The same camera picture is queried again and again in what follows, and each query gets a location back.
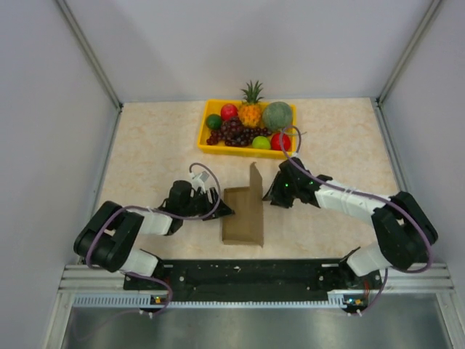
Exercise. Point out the purple grape bunch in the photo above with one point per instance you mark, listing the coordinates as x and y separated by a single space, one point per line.
234 134

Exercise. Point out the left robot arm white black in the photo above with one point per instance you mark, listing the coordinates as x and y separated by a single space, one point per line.
108 238

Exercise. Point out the light green apple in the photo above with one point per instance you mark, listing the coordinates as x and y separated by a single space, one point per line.
261 142

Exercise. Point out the left aluminium frame post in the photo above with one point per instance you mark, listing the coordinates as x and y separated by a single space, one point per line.
87 51

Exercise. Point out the aluminium frame post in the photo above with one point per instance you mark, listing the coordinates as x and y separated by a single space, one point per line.
87 51
410 49

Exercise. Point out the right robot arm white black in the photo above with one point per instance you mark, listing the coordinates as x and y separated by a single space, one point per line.
404 234

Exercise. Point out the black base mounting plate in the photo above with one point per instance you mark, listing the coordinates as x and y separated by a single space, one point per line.
255 280

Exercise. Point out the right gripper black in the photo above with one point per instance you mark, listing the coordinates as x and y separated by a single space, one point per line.
275 195

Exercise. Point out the green netted melon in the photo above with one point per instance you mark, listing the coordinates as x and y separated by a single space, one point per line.
277 115

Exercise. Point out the right aluminium frame post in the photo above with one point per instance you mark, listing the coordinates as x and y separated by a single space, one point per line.
410 49

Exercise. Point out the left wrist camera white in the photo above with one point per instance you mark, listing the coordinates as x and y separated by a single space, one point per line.
201 178

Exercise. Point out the white cable duct strip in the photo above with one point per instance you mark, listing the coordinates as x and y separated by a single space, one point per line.
129 300

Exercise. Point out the red tomato fruit front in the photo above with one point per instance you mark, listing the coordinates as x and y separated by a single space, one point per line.
280 139

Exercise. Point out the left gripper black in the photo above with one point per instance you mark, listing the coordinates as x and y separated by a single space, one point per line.
209 205

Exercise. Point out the pineapple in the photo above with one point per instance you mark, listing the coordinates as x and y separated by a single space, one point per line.
250 112

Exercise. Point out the red apple at back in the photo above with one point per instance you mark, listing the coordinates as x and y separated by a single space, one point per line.
228 111

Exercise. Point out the dark green lime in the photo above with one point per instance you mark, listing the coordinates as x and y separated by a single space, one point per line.
214 121

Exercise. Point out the brown cardboard box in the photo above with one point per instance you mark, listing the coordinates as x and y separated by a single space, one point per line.
246 225

